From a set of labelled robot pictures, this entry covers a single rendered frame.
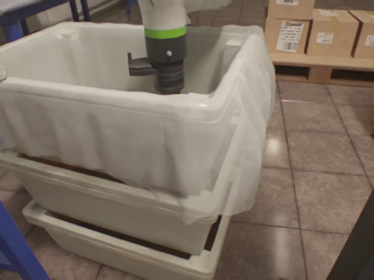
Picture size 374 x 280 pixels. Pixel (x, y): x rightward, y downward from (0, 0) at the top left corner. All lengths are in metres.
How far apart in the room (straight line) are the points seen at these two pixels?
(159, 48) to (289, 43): 1.75
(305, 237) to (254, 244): 0.19
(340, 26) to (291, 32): 0.33
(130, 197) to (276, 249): 0.62
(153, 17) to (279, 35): 1.74
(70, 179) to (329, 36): 2.00
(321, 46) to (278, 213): 1.45
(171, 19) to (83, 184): 0.40
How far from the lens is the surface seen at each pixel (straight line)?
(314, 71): 2.21
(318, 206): 1.26
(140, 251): 0.78
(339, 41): 2.34
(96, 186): 0.65
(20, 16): 1.16
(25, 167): 0.78
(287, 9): 2.24
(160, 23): 0.61
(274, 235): 1.12
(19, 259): 0.58
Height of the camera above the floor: 0.88
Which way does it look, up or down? 36 degrees down
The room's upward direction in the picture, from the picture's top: 2 degrees counter-clockwise
